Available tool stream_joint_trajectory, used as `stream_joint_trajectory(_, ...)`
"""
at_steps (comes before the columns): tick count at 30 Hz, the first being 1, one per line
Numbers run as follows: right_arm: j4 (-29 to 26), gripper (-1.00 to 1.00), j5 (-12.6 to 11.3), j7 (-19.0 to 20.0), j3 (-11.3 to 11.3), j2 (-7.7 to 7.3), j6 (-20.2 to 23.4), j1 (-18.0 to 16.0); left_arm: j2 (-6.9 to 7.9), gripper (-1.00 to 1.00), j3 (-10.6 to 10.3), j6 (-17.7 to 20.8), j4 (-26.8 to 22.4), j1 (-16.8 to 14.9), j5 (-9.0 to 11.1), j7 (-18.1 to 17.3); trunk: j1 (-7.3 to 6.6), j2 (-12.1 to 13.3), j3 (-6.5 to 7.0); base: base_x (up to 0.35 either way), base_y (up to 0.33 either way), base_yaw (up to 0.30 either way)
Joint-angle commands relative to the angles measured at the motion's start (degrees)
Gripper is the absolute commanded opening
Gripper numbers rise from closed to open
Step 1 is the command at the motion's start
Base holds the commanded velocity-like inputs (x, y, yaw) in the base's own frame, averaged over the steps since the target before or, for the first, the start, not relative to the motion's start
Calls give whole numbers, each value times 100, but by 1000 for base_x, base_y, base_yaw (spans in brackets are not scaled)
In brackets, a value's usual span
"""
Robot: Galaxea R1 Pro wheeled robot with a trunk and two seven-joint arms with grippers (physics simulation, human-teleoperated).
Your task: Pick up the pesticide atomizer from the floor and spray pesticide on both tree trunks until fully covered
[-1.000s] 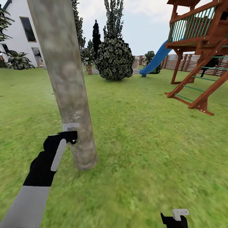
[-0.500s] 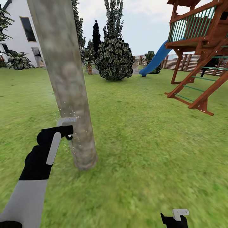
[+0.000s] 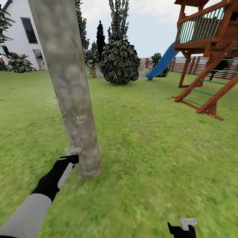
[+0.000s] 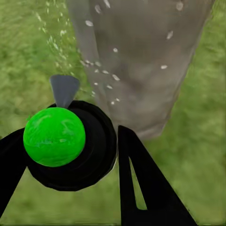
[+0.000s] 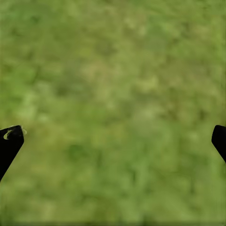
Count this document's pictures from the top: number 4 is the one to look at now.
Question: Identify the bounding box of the pesticide atomizer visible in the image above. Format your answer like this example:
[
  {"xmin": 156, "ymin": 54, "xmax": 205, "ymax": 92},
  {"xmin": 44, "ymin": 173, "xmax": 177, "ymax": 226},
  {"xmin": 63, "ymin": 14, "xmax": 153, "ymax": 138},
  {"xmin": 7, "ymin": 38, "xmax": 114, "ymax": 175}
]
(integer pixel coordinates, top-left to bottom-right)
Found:
[{"xmin": 23, "ymin": 73, "xmax": 119, "ymax": 191}]

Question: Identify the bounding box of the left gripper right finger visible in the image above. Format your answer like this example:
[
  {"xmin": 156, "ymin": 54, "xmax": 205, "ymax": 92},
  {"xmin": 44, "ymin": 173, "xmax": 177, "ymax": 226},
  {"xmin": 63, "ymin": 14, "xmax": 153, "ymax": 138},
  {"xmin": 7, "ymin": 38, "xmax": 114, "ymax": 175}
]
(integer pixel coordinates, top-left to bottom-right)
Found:
[{"xmin": 117, "ymin": 125, "xmax": 197, "ymax": 226}]

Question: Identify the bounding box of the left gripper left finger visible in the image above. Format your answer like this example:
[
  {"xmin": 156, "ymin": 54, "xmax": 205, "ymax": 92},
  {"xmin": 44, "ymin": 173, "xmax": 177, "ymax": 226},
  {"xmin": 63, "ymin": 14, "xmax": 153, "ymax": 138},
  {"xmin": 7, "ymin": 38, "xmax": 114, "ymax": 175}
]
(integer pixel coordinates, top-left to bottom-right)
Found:
[{"xmin": 0, "ymin": 128, "xmax": 27, "ymax": 217}]

